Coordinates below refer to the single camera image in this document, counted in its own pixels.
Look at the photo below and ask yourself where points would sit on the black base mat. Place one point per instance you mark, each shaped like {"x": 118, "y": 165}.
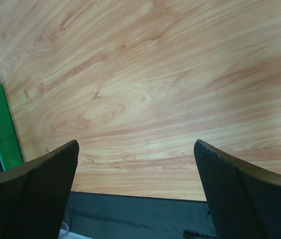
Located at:
{"x": 102, "y": 216}

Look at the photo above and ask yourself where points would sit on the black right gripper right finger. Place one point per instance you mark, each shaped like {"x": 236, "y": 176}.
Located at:
{"x": 244, "y": 200}

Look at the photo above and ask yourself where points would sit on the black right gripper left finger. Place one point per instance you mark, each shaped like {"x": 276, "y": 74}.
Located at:
{"x": 34, "y": 195}

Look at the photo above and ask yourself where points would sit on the green plastic bin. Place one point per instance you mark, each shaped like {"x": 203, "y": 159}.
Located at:
{"x": 10, "y": 153}

